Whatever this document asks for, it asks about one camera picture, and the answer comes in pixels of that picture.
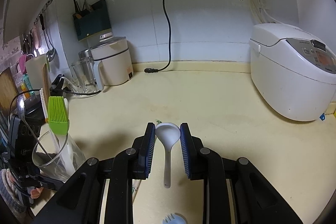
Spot white plastic spork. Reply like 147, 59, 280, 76
63, 98, 69, 116

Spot disposable chopsticks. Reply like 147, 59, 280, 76
131, 180, 141, 202

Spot wooden handled metal fork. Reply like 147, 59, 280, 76
42, 64, 50, 106

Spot black power cable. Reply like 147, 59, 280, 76
143, 0, 199, 74

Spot clear drinking glass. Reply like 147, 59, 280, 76
32, 131, 86, 182

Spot beige electric kettle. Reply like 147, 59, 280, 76
90, 32, 134, 90

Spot green silicone brush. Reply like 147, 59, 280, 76
48, 96, 75, 176

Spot white chopsticks pair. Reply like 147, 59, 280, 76
39, 88, 61, 154

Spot white rice cooker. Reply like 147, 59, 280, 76
249, 23, 335, 122

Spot wooden cutting board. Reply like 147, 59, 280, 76
0, 67, 18, 116

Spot small white ceramic spoon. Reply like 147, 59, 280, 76
155, 123, 181, 189

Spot long metal spoon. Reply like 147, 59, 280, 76
17, 95, 52, 160

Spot left hand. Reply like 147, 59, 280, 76
30, 186, 44, 199

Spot left white knit sleeve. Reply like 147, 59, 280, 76
1, 169, 27, 223

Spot white plastic pitcher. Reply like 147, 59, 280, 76
26, 54, 49, 89

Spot dark green knife holder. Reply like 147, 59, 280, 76
72, 0, 111, 41

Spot clear glass jar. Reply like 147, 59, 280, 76
71, 49, 97, 93

